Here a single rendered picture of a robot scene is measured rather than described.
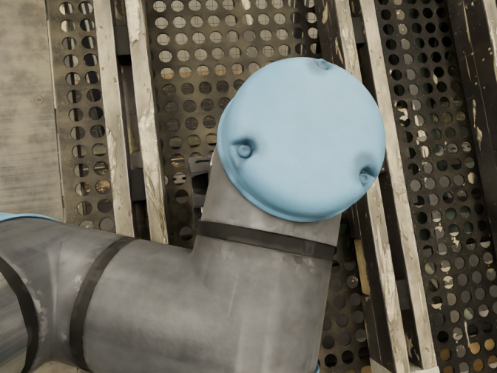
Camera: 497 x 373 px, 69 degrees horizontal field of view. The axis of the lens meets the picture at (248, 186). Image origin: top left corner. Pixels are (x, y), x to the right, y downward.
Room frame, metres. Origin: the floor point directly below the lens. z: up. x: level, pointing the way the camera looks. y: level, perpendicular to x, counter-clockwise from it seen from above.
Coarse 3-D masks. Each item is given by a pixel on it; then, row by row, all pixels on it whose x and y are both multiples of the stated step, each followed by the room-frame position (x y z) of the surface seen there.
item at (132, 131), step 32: (96, 0) 0.51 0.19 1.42; (128, 0) 0.51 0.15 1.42; (96, 32) 0.48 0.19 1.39; (128, 32) 0.49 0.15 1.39; (128, 64) 0.49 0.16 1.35; (128, 96) 0.47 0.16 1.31; (128, 128) 0.44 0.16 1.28; (128, 160) 0.39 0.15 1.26; (160, 160) 0.41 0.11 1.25; (128, 192) 0.36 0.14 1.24; (160, 192) 0.36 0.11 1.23; (128, 224) 0.33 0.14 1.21; (160, 224) 0.34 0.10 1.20
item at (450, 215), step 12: (384, 0) 0.79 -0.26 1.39; (408, 0) 0.75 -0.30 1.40; (420, 48) 0.70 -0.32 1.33; (396, 60) 0.71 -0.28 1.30; (420, 60) 0.68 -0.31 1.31; (396, 72) 0.70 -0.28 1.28; (420, 72) 0.67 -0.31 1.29; (432, 120) 0.61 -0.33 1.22; (408, 132) 0.62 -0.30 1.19; (432, 132) 0.60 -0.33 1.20; (444, 192) 0.53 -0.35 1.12; (420, 204) 0.50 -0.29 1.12; (420, 216) 0.48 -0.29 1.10; (348, 228) 0.45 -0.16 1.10; (456, 228) 0.46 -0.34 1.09; (468, 228) 0.47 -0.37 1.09; (480, 228) 0.48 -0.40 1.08; (468, 240) 0.47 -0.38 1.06; (480, 240) 0.48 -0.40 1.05
